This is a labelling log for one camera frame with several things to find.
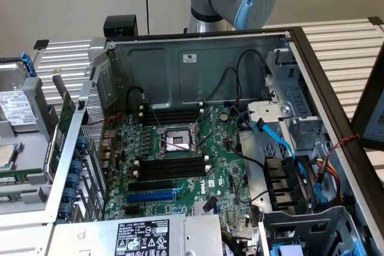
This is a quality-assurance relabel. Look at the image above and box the silver disk bay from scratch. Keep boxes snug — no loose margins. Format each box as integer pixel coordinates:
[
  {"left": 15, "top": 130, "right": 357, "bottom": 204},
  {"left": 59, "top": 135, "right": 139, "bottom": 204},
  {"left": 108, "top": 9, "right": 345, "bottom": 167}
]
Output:
[{"left": 247, "top": 47, "right": 329, "bottom": 155}]

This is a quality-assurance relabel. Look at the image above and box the thin metal locking lever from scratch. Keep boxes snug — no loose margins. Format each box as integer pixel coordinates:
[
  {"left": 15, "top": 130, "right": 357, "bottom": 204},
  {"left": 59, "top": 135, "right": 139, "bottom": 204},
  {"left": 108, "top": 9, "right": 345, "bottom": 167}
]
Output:
[
  {"left": 143, "top": 94, "right": 163, "bottom": 129},
  {"left": 196, "top": 131, "right": 215, "bottom": 150}
]

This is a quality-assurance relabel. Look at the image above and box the CPU socket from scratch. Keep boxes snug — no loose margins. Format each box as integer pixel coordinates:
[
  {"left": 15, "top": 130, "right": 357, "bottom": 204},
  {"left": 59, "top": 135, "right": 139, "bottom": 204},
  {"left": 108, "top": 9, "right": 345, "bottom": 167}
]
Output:
[{"left": 157, "top": 123, "right": 201, "bottom": 158}]

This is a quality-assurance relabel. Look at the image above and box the blue drive caddy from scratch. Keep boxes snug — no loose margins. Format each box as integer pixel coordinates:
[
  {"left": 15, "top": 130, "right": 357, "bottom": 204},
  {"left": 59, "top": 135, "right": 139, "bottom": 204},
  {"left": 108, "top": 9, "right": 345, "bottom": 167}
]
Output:
[{"left": 269, "top": 243, "right": 304, "bottom": 256}]

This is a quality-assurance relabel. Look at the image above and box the long black expansion slot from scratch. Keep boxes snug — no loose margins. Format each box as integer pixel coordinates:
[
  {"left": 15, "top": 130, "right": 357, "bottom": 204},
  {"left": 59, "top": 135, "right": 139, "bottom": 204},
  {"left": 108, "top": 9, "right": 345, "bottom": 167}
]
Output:
[{"left": 128, "top": 179, "right": 174, "bottom": 193}]

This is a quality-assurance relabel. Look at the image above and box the short black looped wire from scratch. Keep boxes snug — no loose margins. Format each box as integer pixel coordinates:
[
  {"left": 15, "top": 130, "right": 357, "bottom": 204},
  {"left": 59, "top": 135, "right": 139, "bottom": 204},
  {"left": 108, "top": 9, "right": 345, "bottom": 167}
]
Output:
[{"left": 125, "top": 86, "right": 149, "bottom": 112}]

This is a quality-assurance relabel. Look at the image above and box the coloured power wire bundle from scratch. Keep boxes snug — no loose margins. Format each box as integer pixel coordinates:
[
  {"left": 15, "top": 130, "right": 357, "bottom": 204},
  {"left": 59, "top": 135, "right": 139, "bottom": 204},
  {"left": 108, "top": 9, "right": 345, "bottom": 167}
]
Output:
[{"left": 308, "top": 156, "right": 344, "bottom": 206}]

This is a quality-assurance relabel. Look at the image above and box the black framed white panel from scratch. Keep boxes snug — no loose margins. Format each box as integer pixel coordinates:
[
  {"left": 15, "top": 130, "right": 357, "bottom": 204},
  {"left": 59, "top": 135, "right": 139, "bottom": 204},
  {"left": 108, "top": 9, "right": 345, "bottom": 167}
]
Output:
[{"left": 350, "top": 49, "right": 384, "bottom": 150}]

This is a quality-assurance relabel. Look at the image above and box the red and black thin wire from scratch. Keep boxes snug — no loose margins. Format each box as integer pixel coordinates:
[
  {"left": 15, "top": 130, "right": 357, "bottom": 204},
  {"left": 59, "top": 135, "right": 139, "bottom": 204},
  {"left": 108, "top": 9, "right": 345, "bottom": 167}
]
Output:
[{"left": 203, "top": 67, "right": 241, "bottom": 104}]

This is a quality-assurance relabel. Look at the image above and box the silver rear port block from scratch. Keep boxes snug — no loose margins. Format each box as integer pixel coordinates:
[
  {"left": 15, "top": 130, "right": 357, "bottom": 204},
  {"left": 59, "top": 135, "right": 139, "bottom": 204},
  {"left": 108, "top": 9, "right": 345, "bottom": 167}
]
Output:
[{"left": 101, "top": 129, "right": 117, "bottom": 170}]

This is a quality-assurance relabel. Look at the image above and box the white case sticker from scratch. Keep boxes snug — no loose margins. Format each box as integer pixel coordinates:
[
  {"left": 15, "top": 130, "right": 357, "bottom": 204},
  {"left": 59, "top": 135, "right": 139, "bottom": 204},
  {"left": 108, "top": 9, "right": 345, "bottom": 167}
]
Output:
[{"left": 179, "top": 52, "right": 199, "bottom": 64}]

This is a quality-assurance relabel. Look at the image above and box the silver heat sink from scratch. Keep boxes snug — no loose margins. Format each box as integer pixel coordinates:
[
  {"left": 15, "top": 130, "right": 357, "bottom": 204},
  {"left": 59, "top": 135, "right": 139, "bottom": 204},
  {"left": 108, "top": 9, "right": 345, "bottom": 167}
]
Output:
[{"left": 193, "top": 199, "right": 219, "bottom": 216}]

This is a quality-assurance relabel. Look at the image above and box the blue hard disk latch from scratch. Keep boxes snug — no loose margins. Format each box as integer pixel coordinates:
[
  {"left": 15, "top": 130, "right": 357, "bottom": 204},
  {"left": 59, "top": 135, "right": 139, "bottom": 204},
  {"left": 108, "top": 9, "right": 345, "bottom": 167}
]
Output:
[{"left": 20, "top": 52, "right": 37, "bottom": 79}]

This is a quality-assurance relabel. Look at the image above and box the silver hard disk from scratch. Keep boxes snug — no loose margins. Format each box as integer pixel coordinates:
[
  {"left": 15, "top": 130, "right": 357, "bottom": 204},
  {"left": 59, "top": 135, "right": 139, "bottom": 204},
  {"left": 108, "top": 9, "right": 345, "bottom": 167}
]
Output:
[{"left": 0, "top": 61, "right": 40, "bottom": 132}]

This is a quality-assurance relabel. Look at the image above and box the green Dell motherboard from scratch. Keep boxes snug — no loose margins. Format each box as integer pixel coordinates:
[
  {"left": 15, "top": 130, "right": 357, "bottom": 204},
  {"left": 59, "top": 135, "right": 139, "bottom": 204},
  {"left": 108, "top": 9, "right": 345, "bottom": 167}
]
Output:
[{"left": 103, "top": 104, "right": 260, "bottom": 239}]

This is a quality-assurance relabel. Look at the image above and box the grey perforated drive cage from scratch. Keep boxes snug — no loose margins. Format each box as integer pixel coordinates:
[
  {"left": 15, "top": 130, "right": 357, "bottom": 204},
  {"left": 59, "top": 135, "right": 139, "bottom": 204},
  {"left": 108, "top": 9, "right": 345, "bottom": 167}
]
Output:
[{"left": 257, "top": 206, "right": 365, "bottom": 256}]

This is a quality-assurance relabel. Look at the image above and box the metal socket cover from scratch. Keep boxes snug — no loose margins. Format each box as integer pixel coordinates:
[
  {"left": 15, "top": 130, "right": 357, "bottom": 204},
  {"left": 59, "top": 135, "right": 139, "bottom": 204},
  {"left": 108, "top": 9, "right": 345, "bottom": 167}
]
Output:
[{"left": 191, "top": 105, "right": 217, "bottom": 149}]

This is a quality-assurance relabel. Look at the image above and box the blue drive latch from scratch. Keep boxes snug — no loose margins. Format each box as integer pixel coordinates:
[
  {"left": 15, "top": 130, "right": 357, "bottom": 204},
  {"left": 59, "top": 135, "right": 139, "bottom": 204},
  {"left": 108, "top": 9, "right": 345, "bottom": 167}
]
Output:
[{"left": 351, "top": 236, "right": 365, "bottom": 256}]

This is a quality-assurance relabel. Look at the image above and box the black fan shroud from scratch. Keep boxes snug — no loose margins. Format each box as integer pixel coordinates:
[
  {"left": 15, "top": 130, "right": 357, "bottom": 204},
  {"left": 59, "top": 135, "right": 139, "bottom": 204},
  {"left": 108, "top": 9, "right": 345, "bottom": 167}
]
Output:
[{"left": 263, "top": 154, "right": 316, "bottom": 212}]

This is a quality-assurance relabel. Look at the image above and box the black box with port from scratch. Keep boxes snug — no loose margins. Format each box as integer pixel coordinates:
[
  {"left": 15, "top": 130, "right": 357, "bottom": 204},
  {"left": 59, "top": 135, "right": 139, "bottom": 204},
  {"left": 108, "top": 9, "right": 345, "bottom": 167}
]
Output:
[{"left": 103, "top": 15, "right": 139, "bottom": 38}]

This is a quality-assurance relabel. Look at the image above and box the blue expansion slot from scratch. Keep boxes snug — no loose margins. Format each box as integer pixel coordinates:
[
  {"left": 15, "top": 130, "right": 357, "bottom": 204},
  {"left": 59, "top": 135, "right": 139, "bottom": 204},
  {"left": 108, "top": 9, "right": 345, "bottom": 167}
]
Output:
[{"left": 125, "top": 189, "right": 177, "bottom": 204}]

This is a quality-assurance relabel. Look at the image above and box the black angled plug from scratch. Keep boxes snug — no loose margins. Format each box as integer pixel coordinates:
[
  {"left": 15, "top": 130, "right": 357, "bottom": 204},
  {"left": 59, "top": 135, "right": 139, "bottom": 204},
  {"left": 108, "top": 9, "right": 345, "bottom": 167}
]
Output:
[{"left": 203, "top": 195, "right": 218, "bottom": 213}]

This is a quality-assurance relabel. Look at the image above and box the red black twisted wire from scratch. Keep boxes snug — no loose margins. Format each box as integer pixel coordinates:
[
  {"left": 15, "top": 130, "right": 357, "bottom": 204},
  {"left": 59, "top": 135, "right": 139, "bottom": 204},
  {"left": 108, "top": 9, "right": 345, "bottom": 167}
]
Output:
[{"left": 325, "top": 134, "right": 361, "bottom": 157}]

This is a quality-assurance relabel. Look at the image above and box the open PC case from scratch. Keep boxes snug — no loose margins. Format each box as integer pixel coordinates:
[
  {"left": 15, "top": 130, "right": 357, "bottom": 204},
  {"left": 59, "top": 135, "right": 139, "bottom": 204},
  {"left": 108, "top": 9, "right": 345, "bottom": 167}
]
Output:
[{"left": 44, "top": 26, "right": 384, "bottom": 256}]

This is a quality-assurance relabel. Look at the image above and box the silver power supply with label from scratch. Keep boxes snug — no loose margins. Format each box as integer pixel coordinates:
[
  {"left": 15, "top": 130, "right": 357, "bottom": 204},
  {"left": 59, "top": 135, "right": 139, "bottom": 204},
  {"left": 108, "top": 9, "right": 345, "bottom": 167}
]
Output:
[{"left": 49, "top": 213, "right": 224, "bottom": 256}]

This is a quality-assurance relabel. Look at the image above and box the silver CPU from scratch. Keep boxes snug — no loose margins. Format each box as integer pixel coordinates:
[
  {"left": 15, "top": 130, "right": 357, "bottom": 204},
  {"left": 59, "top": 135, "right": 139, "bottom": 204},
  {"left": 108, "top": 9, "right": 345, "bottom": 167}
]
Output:
[{"left": 0, "top": 144, "right": 16, "bottom": 170}]

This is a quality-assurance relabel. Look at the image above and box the thick black wire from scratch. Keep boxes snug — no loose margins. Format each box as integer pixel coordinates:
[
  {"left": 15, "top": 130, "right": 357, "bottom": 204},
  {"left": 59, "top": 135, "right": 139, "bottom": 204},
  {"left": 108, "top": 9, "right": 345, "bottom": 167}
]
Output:
[{"left": 226, "top": 107, "right": 266, "bottom": 168}]

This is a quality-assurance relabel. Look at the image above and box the green graphics card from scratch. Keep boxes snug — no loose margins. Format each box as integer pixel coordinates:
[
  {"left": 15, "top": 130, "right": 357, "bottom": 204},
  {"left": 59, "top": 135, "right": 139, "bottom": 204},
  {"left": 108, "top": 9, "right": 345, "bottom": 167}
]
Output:
[{"left": 44, "top": 69, "right": 77, "bottom": 179}]

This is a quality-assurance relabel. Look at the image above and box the blue flat SATA wire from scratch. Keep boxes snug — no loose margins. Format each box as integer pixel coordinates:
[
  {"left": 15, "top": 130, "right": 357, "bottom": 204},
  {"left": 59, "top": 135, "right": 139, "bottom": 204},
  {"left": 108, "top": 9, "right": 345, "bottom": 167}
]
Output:
[{"left": 254, "top": 118, "right": 307, "bottom": 179}]

